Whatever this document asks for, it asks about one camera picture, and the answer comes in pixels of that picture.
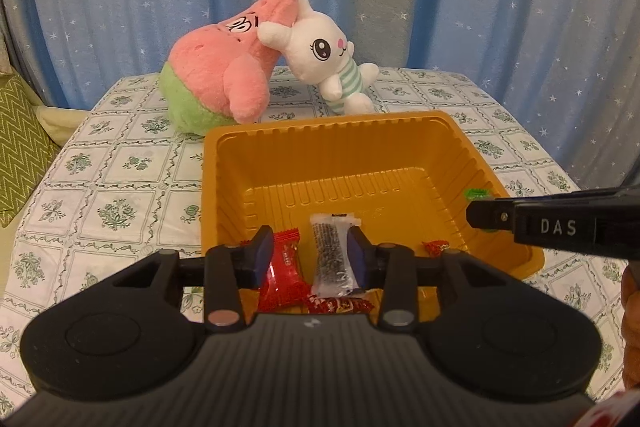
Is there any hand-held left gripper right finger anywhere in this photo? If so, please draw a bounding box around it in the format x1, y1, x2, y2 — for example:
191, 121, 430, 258
347, 224, 493, 333

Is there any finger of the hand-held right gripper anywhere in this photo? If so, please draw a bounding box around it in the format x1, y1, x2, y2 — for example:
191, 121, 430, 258
466, 199, 517, 234

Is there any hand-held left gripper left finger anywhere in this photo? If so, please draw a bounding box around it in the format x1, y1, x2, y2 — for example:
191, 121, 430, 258
112, 226, 275, 334

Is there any clear dark seed packet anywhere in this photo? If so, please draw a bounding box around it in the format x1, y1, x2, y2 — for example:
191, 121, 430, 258
309, 213, 369, 299

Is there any large red candy packet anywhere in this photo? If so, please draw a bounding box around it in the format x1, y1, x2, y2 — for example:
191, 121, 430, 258
257, 229, 314, 313

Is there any small dark red packet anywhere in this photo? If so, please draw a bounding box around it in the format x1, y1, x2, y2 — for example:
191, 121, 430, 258
305, 294, 375, 316

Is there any small red candy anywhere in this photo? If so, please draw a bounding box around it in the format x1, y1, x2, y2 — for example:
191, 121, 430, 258
422, 239, 452, 258

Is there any orange plastic tray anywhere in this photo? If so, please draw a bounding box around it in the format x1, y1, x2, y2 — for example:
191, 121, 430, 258
201, 109, 546, 324

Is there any person's right hand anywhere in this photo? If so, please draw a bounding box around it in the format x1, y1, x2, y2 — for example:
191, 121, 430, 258
621, 264, 640, 389

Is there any green floral tablecloth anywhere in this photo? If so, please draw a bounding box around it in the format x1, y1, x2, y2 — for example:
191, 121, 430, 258
0, 67, 628, 414

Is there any pink starfish plush toy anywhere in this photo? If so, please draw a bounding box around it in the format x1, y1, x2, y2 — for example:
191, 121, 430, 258
160, 0, 301, 140

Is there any white bunny plush toy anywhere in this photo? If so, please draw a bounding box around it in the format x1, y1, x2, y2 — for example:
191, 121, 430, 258
257, 0, 381, 116

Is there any light green sofa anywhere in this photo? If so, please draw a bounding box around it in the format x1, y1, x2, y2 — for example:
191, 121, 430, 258
36, 106, 81, 145

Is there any green zigzag cushion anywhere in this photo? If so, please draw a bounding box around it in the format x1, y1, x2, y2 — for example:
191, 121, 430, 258
0, 72, 62, 228

